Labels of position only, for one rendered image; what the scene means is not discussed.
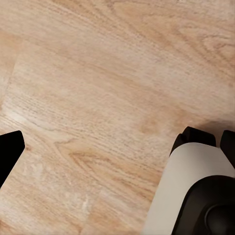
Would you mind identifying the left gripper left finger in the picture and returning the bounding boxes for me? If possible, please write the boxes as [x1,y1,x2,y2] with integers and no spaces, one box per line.
[0,130,25,188]

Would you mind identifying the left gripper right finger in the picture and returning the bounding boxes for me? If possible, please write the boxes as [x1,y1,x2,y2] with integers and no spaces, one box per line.
[220,130,235,169]

